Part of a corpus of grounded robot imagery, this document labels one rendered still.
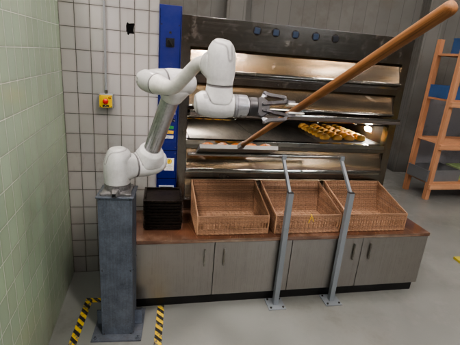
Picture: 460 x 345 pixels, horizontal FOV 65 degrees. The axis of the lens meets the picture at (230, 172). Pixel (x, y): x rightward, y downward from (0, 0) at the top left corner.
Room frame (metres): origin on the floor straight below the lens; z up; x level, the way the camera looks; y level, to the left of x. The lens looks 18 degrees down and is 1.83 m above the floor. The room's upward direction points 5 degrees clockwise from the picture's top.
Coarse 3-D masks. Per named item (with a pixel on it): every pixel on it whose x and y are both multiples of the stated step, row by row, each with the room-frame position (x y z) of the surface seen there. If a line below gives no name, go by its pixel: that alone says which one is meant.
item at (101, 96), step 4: (100, 96) 2.60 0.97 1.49; (104, 96) 2.61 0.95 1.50; (108, 96) 2.62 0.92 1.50; (112, 96) 2.62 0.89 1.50; (100, 100) 2.60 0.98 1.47; (108, 100) 2.61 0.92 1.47; (112, 100) 2.62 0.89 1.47; (100, 104) 2.60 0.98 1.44; (104, 104) 2.61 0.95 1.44; (108, 104) 2.61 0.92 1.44; (112, 104) 2.62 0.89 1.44
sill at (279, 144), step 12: (228, 144) 2.90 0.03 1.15; (276, 144) 2.99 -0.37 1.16; (288, 144) 3.01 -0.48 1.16; (300, 144) 3.04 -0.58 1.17; (312, 144) 3.06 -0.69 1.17; (324, 144) 3.09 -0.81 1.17; (336, 144) 3.12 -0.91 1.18; (348, 144) 3.14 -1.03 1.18; (360, 144) 3.18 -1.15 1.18; (372, 144) 3.22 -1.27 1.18
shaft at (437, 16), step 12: (432, 12) 0.81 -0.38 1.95; (444, 12) 0.78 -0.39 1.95; (420, 24) 0.83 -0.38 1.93; (432, 24) 0.81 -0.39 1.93; (396, 36) 0.91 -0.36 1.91; (408, 36) 0.87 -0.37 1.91; (384, 48) 0.95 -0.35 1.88; (396, 48) 0.91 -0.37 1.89; (372, 60) 0.99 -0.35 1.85; (348, 72) 1.09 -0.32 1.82; (360, 72) 1.06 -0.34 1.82; (336, 84) 1.17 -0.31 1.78; (312, 96) 1.32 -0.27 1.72; (300, 108) 1.43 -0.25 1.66; (264, 132) 1.86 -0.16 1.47
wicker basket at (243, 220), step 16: (192, 192) 2.68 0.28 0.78; (208, 192) 2.80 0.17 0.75; (224, 192) 2.83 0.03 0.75; (256, 192) 2.83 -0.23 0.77; (192, 208) 2.62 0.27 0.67; (208, 208) 2.77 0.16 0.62; (224, 208) 2.80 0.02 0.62; (240, 208) 2.83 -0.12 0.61; (256, 208) 2.78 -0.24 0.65; (208, 224) 2.54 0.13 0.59; (224, 224) 2.40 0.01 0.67; (240, 224) 2.58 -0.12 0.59; (256, 224) 2.45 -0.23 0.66
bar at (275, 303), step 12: (216, 156) 2.50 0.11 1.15; (228, 156) 2.52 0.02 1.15; (240, 156) 2.54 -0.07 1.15; (252, 156) 2.55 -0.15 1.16; (264, 156) 2.58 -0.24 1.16; (276, 156) 2.60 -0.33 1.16; (288, 156) 2.62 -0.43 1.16; (300, 156) 2.64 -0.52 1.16; (312, 156) 2.66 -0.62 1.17; (324, 156) 2.69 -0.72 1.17; (336, 156) 2.71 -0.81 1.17; (288, 180) 2.48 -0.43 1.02; (348, 180) 2.59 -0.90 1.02; (288, 192) 2.40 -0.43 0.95; (348, 192) 2.51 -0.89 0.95; (288, 204) 2.39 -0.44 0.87; (348, 204) 2.50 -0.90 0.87; (288, 216) 2.39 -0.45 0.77; (348, 216) 2.50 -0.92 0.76; (288, 228) 2.39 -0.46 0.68; (336, 252) 2.53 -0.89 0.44; (336, 264) 2.50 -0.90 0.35; (276, 276) 2.41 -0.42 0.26; (336, 276) 2.50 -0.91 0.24; (276, 288) 2.39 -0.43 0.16; (264, 300) 2.45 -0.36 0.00; (276, 300) 2.39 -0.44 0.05; (324, 300) 2.50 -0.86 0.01; (336, 300) 2.52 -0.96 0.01
